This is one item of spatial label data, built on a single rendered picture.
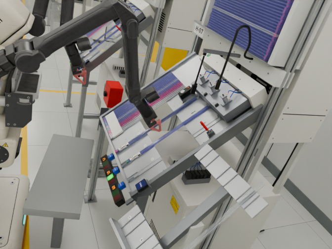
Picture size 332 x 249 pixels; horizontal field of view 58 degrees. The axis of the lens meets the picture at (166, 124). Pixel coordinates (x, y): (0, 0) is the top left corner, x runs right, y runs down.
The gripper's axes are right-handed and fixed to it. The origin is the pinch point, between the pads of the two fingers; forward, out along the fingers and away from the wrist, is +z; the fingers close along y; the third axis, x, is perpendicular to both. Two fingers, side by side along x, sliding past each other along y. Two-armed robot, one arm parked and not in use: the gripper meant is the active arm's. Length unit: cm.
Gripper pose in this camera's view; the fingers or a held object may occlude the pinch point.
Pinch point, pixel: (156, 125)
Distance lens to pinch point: 155.8
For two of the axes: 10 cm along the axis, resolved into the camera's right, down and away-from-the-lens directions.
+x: -8.2, 5.7, 0.0
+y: -3.7, -5.3, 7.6
